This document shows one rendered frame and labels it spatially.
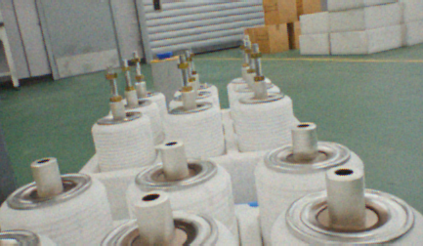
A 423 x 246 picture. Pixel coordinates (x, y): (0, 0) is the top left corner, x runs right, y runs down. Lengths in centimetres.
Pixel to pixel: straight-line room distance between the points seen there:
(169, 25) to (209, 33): 65
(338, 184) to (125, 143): 45
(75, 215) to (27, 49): 551
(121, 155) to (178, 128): 10
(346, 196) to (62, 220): 23
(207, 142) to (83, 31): 532
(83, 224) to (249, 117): 35
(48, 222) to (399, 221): 26
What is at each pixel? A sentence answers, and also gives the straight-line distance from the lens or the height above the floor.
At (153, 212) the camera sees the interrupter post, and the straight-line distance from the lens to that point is 25.
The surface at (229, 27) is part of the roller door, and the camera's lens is 656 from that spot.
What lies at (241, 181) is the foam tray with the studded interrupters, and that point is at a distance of 63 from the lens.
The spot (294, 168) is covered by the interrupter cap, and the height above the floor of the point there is 25.
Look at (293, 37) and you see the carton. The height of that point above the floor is 13.
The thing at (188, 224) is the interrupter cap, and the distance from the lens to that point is 28.
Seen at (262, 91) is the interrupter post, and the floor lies 27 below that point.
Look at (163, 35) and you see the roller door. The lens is 612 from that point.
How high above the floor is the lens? 38
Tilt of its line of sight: 13 degrees down
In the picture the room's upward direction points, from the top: 8 degrees counter-clockwise
